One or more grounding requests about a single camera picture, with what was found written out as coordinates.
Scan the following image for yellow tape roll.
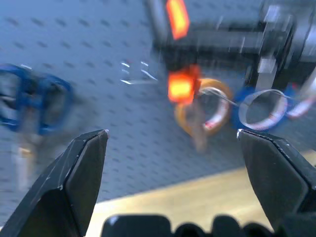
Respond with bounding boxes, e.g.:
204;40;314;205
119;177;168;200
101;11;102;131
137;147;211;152
174;78;234;138

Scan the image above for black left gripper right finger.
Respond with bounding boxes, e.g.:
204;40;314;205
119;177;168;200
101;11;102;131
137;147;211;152
153;37;260;73

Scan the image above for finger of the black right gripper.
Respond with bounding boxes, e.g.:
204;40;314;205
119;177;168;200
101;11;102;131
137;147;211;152
236;128;316;233
190;21;262;35

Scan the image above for grey-blue pegboard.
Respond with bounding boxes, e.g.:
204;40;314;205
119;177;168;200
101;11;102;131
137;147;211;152
0;0;316;206

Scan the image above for blue tape roll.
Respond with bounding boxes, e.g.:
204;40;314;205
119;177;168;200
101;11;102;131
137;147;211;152
231;85;291;132

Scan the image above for blue-handled scissors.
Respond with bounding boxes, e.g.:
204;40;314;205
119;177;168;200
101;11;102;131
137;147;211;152
0;63;75;191

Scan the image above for orange-handled tool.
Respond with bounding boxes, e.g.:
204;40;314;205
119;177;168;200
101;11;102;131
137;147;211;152
148;0;202;106

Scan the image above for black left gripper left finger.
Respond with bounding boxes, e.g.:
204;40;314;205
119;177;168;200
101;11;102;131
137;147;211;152
0;129;110;237

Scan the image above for red and white tape roll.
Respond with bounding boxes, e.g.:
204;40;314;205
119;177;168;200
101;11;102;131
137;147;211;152
286;74;316;120

